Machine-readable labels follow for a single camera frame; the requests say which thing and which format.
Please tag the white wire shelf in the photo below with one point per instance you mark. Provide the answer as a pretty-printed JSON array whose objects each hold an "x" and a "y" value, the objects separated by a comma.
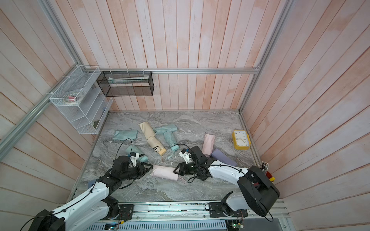
[{"x": 89, "y": 115}]

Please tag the blue phone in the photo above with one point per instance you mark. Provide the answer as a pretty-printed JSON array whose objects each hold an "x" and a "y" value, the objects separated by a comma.
[{"x": 91, "y": 183}]

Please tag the mint green umbrella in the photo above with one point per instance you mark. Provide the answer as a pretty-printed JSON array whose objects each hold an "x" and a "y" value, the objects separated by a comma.
[
  {"x": 133, "y": 149},
  {"x": 171, "y": 141}
]

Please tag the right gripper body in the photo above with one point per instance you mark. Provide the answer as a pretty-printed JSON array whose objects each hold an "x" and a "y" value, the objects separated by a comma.
[{"x": 190, "y": 168}]

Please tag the black mesh basket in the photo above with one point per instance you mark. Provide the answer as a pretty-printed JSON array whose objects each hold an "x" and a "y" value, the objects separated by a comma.
[{"x": 126, "y": 83}]

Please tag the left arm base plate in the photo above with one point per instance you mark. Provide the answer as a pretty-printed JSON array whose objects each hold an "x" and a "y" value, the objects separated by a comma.
[{"x": 120, "y": 212}]

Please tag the pink umbrella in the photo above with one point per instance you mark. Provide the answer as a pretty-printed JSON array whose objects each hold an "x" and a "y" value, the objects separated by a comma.
[
  {"x": 166, "y": 173},
  {"x": 208, "y": 145}
]

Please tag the lavender umbrella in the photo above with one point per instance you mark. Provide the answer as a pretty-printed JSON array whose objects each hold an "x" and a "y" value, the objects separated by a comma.
[{"x": 219, "y": 155}]

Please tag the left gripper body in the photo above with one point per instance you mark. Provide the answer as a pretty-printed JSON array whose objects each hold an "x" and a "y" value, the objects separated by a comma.
[{"x": 134, "y": 173}]

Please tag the red pen holder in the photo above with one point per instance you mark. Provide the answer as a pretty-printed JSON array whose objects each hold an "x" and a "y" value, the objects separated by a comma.
[{"x": 264, "y": 167}]

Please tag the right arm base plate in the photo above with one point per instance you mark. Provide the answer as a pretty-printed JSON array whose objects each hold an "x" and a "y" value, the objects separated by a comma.
[{"x": 219, "y": 210}]

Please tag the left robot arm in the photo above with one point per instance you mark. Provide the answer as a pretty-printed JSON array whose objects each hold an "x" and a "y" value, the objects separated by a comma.
[{"x": 45, "y": 221}]

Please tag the beige umbrella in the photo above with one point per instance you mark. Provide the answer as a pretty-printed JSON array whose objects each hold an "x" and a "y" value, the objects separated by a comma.
[{"x": 156, "y": 145}]

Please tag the yellow alarm clock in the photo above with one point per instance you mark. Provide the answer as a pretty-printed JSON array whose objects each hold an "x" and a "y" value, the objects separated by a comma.
[{"x": 241, "y": 140}]

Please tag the tape roll on shelf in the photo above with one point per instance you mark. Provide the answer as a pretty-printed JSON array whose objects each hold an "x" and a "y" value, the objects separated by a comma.
[{"x": 73, "y": 98}]

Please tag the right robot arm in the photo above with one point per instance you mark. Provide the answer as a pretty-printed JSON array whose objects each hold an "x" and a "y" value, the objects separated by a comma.
[{"x": 257, "y": 192}]

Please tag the mint green sleeve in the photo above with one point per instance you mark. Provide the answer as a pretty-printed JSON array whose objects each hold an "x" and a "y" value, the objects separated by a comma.
[
  {"x": 123, "y": 135},
  {"x": 165, "y": 128}
]

